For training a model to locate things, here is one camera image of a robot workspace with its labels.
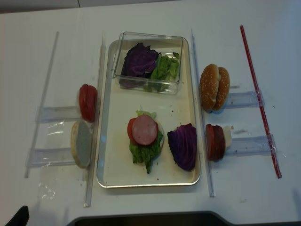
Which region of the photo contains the sesame bun top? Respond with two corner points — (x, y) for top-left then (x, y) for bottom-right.
(199, 64), (220, 110)

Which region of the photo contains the sesame bun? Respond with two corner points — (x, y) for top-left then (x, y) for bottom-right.
(213, 67), (230, 111)
(199, 64), (220, 110)

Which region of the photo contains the pink meat slice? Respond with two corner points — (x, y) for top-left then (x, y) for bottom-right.
(132, 114), (158, 146)

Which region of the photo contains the tomato slice on stack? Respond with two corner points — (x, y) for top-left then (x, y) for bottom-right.
(127, 118), (137, 145)

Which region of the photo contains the green lettuce leaf on bun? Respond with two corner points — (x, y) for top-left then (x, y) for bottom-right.
(129, 105), (164, 174)

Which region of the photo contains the green lettuce in container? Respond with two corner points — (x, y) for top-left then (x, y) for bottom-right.
(143, 52), (180, 92)

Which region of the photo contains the red tomato slices stack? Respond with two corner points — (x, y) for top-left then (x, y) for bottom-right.
(79, 84), (97, 122)

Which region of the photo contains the white cheese slice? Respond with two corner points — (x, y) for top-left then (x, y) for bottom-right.
(222, 126), (232, 149)

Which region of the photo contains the metal baking tray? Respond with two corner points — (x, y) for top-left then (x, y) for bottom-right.
(96, 41), (201, 188)

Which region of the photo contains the purple cabbage wedge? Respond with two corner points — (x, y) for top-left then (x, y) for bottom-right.
(167, 123), (197, 171)

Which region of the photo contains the clear plastic container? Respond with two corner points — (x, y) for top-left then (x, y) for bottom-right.
(112, 32), (184, 94)

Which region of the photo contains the purple cabbage leaf in container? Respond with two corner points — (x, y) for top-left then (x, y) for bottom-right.
(120, 42), (159, 78)

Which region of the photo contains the pale bun half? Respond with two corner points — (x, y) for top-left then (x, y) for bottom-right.
(71, 121), (92, 169)

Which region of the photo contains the clear holder upper left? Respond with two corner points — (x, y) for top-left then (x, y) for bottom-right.
(35, 106), (81, 123)

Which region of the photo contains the clear holder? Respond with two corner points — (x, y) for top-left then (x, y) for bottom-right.
(224, 135), (276, 157)
(224, 90), (265, 109)
(26, 148), (75, 168)
(35, 106), (81, 123)

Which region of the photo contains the clear holder upper right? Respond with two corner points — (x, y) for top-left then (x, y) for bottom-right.
(224, 90), (265, 109)

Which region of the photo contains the black table edge panel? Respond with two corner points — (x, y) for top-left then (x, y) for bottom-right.
(68, 212), (233, 226)

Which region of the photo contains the clear holder lower right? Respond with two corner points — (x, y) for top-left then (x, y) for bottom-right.
(224, 135), (276, 157)

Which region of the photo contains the clear holder lower left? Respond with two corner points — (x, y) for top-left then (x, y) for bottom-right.
(26, 148), (75, 168)

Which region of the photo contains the red plastic strip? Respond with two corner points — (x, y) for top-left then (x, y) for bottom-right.
(240, 25), (282, 179)

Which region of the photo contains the black object bottom left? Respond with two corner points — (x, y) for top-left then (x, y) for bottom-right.
(6, 206), (30, 226)

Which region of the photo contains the clear rail right inner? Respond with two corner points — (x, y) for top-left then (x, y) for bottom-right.
(190, 29), (216, 198)

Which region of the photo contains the clear rail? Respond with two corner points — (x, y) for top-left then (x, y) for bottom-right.
(24, 32), (60, 178)
(190, 29), (216, 198)
(83, 32), (106, 208)

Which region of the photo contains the clear rail left inner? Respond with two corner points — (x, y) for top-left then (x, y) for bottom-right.
(83, 32), (106, 208)

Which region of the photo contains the clear rail left outer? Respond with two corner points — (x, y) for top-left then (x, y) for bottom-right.
(24, 32), (60, 178)

